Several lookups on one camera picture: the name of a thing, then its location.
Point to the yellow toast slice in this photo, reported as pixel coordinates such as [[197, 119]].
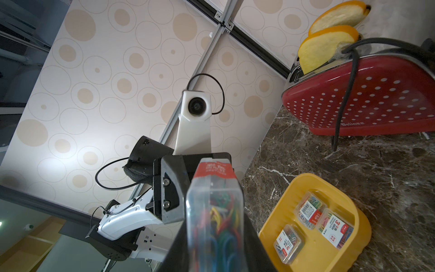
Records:
[[349, 13], [318, 48]]

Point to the red toaster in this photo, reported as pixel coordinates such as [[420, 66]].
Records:
[[382, 84]]

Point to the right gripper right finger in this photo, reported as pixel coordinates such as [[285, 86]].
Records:
[[257, 259]]

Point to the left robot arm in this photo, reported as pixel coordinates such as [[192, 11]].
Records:
[[125, 229]]

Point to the yellow toast slice rear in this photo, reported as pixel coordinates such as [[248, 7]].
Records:
[[349, 13]]

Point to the yellow toast slice front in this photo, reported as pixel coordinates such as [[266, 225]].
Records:
[[318, 48]]

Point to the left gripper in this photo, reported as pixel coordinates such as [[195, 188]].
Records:
[[171, 180]]

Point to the paper clip box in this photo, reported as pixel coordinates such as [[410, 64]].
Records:
[[288, 244], [334, 228], [214, 218], [309, 210]]

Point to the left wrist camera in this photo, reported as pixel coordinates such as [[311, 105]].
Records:
[[194, 133]]

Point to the yellow storage tray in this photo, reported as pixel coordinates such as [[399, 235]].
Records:
[[317, 254]]

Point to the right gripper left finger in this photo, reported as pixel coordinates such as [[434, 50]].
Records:
[[177, 259]]

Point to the left aluminium rail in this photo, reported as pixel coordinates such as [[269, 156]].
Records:
[[223, 25]]

